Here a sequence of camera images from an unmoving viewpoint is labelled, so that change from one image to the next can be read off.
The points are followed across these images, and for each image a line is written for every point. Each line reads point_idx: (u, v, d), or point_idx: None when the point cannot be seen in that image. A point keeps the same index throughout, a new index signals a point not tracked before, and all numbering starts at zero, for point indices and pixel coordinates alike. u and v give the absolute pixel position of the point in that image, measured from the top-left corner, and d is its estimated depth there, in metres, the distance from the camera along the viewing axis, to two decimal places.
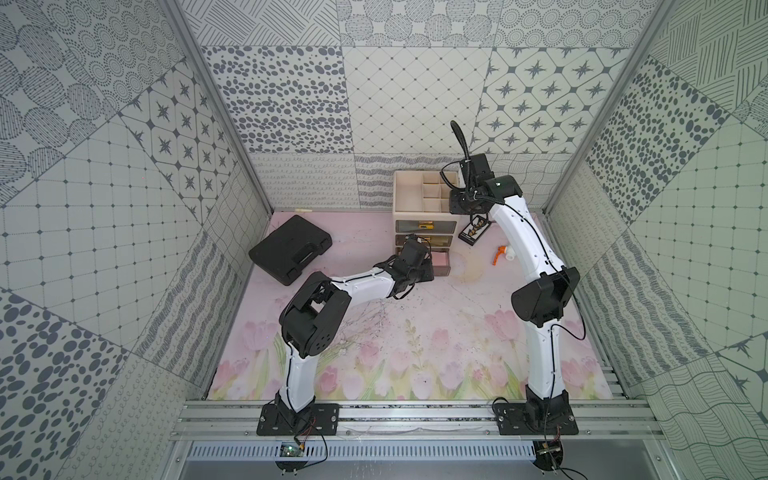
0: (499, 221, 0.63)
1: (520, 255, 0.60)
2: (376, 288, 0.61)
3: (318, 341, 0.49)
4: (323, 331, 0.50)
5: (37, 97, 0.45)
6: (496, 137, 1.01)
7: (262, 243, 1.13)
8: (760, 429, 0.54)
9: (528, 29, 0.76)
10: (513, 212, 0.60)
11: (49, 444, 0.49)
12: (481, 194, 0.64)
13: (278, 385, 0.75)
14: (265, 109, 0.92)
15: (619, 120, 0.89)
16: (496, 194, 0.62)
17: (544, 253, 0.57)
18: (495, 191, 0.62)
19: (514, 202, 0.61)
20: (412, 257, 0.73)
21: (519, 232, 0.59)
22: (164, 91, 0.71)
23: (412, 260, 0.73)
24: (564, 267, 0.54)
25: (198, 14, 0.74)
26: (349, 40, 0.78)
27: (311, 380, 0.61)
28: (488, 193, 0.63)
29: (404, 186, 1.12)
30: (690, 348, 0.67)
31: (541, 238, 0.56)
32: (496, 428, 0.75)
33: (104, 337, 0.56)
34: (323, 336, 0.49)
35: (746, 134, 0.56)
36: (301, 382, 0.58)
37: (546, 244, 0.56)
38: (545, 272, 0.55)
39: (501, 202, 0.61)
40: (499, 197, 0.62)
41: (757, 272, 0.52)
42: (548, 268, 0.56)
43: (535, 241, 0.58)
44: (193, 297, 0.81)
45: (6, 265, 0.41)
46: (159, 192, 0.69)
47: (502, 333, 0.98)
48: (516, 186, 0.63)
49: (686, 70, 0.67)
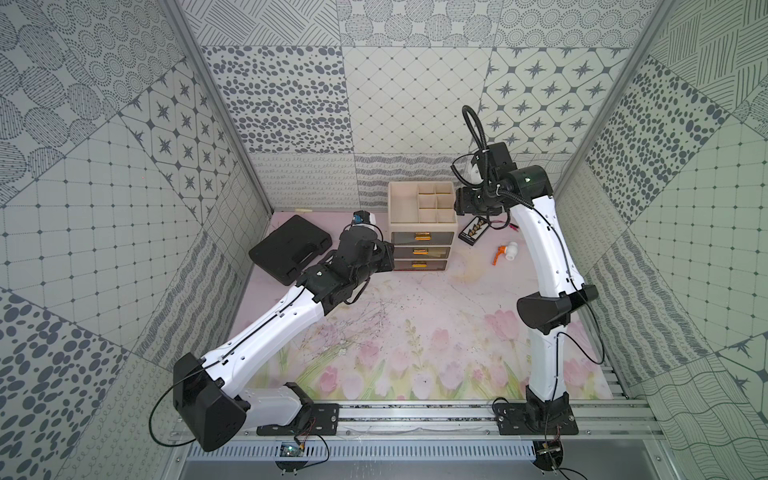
0: (522, 226, 0.55)
1: (541, 268, 0.54)
2: (285, 333, 0.45)
3: (218, 436, 0.41)
4: (208, 434, 0.39)
5: (37, 97, 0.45)
6: (496, 137, 1.01)
7: (263, 243, 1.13)
8: (760, 429, 0.54)
9: (528, 29, 0.76)
10: (539, 217, 0.52)
11: (49, 444, 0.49)
12: (505, 188, 0.53)
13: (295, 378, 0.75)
14: (265, 109, 0.92)
15: (619, 120, 0.89)
16: (523, 192, 0.52)
17: (567, 269, 0.52)
18: (522, 190, 0.52)
19: (541, 205, 0.52)
20: (350, 253, 0.52)
21: (539, 237, 0.52)
22: (163, 91, 0.71)
23: (352, 258, 0.52)
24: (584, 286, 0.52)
25: (198, 14, 0.74)
26: (349, 40, 0.78)
27: (285, 407, 0.59)
28: (513, 189, 0.53)
29: (399, 197, 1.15)
30: (689, 348, 0.67)
31: (565, 250, 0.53)
32: (496, 428, 0.75)
33: (104, 337, 0.56)
34: (223, 429, 0.42)
35: (746, 134, 0.56)
36: (272, 412, 0.56)
37: (569, 259, 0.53)
38: (565, 292, 0.51)
39: (528, 205, 0.52)
40: (525, 199, 0.52)
41: (757, 272, 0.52)
42: (568, 287, 0.51)
43: (559, 255, 0.52)
44: (193, 298, 0.81)
45: (6, 265, 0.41)
46: (159, 192, 0.69)
47: (502, 333, 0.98)
48: (547, 183, 0.53)
49: (685, 71, 0.68)
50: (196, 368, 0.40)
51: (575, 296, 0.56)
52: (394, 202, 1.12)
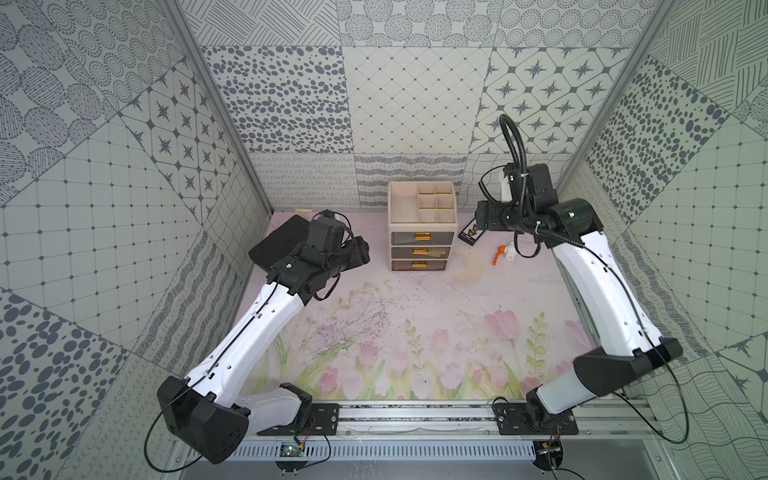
0: (568, 267, 0.47)
1: (601, 318, 0.44)
2: (266, 333, 0.44)
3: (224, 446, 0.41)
4: (210, 446, 0.39)
5: (37, 97, 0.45)
6: (496, 137, 1.01)
7: (263, 243, 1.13)
8: (760, 429, 0.54)
9: (528, 29, 0.76)
10: (592, 257, 0.44)
11: (49, 444, 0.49)
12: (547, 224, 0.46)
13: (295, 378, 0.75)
14: (265, 109, 0.92)
15: (620, 120, 0.88)
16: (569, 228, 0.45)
17: (637, 320, 0.42)
18: (568, 225, 0.45)
19: (592, 242, 0.45)
20: (321, 240, 0.53)
21: (594, 279, 0.44)
22: (163, 91, 0.71)
23: (324, 246, 0.53)
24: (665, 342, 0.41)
25: (198, 14, 0.74)
26: (349, 40, 0.78)
27: (285, 407, 0.59)
28: (558, 225, 0.46)
29: (399, 197, 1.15)
30: (690, 348, 0.67)
31: (631, 295, 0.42)
32: (496, 428, 0.75)
33: (104, 337, 0.56)
34: (227, 437, 0.41)
35: (746, 134, 0.56)
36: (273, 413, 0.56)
37: (637, 306, 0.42)
38: (640, 351, 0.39)
39: (575, 242, 0.45)
40: (571, 236, 0.45)
41: (757, 272, 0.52)
42: (643, 344, 0.41)
43: (623, 302, 0.43)
44: (193, 298, 0.81)
45: (6, 265, 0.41)
46: (159, 192, 0.69)
47: (502, 333, 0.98)
48: (594, 217, 0.46)
49: (685, 71, 0.68)
50: (182, 390, 0.39)
51: (653, 355, 0.44)
52: (394, 202, 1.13)
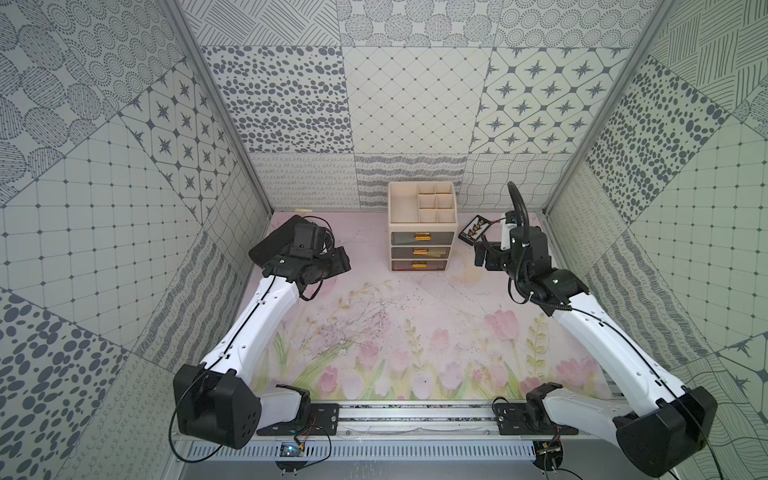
0: (571, 328, 0.51)
1: (617, 375, 0.44)
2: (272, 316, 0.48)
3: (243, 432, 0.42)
4: (235, 422, 0.40)
5: (37, 97, 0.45)
6: (496, 137, 1.01)
7: (263, 243, 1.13)
8: (760, 429, 0.54)
9: (528, 29, 0.76)
10: (587, 315, 0.48)
11: (49, 444, 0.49)
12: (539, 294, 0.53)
13: (295, 378, 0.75)
14: (265, 109, 0.92)
15: (619, 120, 0.89)
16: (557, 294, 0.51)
17: (650, 370, 0.42)
18: (556, 293, 0.51)
19: (582, 302, 0.50)
20: (307, 239, 0.60)
21: (598, 337, 0.46)
22: (163, 91, 0.71)
23: (310, 243, 0.60)
24: (687, 390, 0.40)
25: (198, 14, 0.74)
26: (349, 40, 0.78)
27: (289, 401, 0.61)
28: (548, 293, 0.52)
29: (399, 197, 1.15)
30: (690, 348, 0.67)
31: (638, 350, 0.44)
32: (496, 428, 0.75)
33: (104, 337, 0.56)
34: (246, 420, 0.42)
35: (746, 134, 0.56)
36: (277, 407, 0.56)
37: (647, 359, 0.43)
38: (664, 400, 0.39)
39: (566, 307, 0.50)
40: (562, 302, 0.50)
41: (757, 272, 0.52)
42: (665, 395, 0.40)
43: (631, 355, 0.44)
44: (193, 298, 0.81)
45: (6, 265, 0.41)
46: (159, 192, 0.69)
47: (502, 333, 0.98)
48: (577, 282, 0.53)
49: (686, 71, 0.67)
50: (199, 375, 0.41)
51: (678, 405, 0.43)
52: (394, 202, 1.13)
